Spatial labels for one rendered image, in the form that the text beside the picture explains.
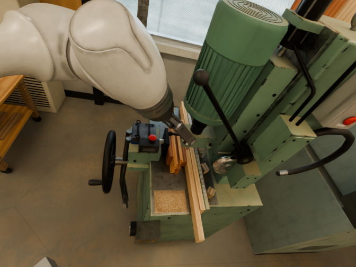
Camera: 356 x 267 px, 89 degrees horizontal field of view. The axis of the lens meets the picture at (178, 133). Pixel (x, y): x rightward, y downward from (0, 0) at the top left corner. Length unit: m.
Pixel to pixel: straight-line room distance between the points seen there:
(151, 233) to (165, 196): 0.31
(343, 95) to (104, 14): 0.58
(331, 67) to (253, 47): 0.21
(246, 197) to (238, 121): 0.49
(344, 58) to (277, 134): 0.23
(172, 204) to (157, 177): 0.13
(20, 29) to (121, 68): 0.16
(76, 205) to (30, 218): 0.28
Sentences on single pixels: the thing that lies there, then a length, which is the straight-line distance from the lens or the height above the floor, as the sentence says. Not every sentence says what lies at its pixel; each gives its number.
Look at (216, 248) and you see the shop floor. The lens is 1.76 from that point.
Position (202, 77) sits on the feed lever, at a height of 1.41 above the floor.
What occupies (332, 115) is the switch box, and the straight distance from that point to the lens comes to 0.65.
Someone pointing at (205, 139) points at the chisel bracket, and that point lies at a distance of 0.74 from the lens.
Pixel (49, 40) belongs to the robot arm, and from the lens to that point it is 0.35.
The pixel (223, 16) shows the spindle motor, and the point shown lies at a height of 1.49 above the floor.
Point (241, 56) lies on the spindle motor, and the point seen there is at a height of 1.43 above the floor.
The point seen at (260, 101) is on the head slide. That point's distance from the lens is 0.61.
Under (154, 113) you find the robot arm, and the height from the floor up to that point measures 1.34.
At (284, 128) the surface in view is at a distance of 0.60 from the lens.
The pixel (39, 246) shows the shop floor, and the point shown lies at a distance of 1.70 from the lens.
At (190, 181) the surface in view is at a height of 0.94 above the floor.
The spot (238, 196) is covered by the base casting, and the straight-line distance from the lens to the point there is 1.00.
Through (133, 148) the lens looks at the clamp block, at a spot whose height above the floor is 0.96.
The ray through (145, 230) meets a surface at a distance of 0.99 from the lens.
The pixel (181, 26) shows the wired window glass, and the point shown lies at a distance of 1.94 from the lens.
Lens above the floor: 1.59
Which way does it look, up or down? 47 degrees down
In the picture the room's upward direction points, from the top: 21 degrees clockwise
